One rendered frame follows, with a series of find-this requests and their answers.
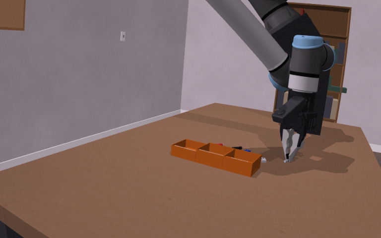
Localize orange bin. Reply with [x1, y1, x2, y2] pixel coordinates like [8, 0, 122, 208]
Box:
[171, 139, 262, 177]

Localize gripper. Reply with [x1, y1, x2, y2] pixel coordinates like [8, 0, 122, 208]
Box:
[280, 89, 317, 162]

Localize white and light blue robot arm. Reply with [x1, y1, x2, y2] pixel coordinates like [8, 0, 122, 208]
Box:
[206, 0, 336, 124]

